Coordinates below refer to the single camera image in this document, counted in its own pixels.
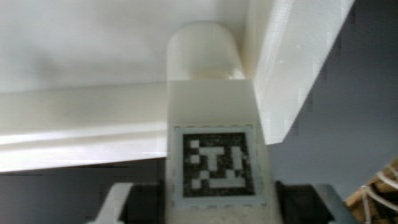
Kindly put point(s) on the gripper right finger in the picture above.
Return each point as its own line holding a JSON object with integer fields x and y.
{"x": 312, "y": 204}

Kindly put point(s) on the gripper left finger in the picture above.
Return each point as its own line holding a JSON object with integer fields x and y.
{"x": 132, "y": 204}

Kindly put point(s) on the white table leg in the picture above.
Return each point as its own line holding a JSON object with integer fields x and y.
{"x": 219, "y": 187}

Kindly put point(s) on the white square table top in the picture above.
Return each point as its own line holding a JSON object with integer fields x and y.
{"x": 95, "y": 51}

